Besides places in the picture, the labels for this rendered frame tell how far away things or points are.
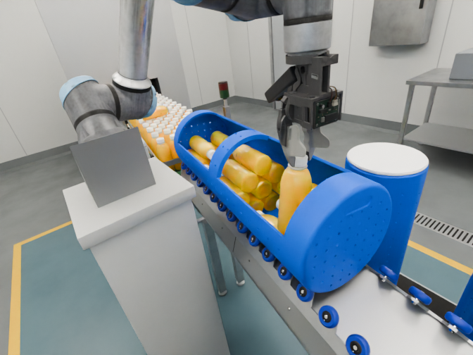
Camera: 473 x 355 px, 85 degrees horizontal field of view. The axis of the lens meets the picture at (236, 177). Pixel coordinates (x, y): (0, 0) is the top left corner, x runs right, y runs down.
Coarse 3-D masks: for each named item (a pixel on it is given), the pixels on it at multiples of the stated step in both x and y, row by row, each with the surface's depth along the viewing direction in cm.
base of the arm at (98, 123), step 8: (88, 112) 70; (96, 112) 71; (104, 112) 72; (112, 112) 75; (80, 120) 70; (88, 120) 70; (96, 120) 70; (104, 120) 70; (112, 120) 72; (80, 128) 70; (88, 128) 68; (96, 128) 68; (104, 128) 68; (112, 128) 69; (120, 128) 71; (80, 136) 69; (88, 136) 67; (96, 136) 67
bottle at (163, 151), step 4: (160, 144) 134; (164, 144) 134; (156, 148) 135; (160, 148) 134; (164, 148) 134; (168, 148) 136; (160, 152) 134; (164, 152) 135; (168, 152) 136; (160, 156) 136; (164, 156) 136; (168, 156) 137; (160, 160) 137; (164, 160) 136; (168, 160) 137; (172, 168) 141
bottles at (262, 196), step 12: (228, 180) 89; (264, 180) 85; (240, 192) 82; (252, 192) 86; (264, 192) 87; (252, 204) 85; (264, 204) 89; (276, 204) 78; (264, 216) 70; (276, 228) 65
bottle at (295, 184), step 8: (288, 168) 56; (296, 168) 54; (304, 168) 54; (288, 176) 55; (296, 176) 54; (304, 176) 54; (280, 184) 58; (288, 184) 55; (296, 184) 54; (304, 184) 55; (280, 192) 58; (288, 192) 56; (296, 192) 55; (304, 192) 55; (280, 200) 59; (288, 200) 57; (296, 200) 56; (280, 208) 60; (288, 208) 57; (280, 216) 60; (288, 216) 58; (280, 224) 61
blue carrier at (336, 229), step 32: (192, 128) 121; (224, 128) 129; (192, 160) 100; (224, 160) 81; (320, 160) 68; (224, 192) 79; (320, 192) 53; (352, 192) 50; (384, 192) 56; (256, 224) 65; (288, 224) 55; (320, 224) 49; (352, 224) 55; (384, 224) 62; (288, 256) 55; (320, 256) 53; (352, 256) 60; (320, 288) 59
